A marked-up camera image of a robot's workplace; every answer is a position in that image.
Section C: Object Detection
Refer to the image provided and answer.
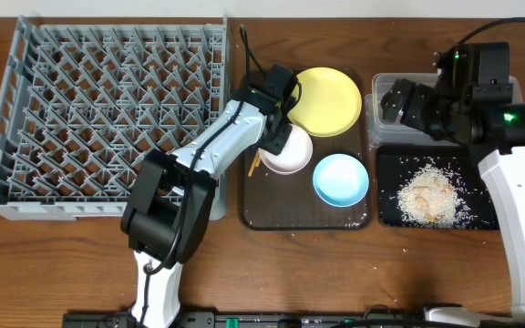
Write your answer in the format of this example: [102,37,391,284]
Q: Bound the light blue bowl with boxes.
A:
[312,154,370,208]

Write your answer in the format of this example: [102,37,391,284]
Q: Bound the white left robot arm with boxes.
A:
[120,65,298,327]

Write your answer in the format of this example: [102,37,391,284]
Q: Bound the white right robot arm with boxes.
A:
[380,42,525,327]

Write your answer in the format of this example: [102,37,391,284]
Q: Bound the clear plastic waste bin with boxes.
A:
[365,72,523,149]

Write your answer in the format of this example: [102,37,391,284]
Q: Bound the black waste tray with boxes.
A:
[376,145,499,231]

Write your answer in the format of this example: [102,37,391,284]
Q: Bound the pile of rice waste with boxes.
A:
[394,157,478,228]

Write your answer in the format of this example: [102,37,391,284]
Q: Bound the grey plastic dishwasher rack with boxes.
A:
[0,17,232,220]

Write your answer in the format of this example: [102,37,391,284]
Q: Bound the yellow plate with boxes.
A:
[288,67,362,138]

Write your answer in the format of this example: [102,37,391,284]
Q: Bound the wooden chopstick left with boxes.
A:
[247,150,261,177]

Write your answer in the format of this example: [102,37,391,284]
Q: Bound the dark brown serving tray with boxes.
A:
[238,69,372,231]

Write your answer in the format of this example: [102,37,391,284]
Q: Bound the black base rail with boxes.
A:
[61,308,418,328]

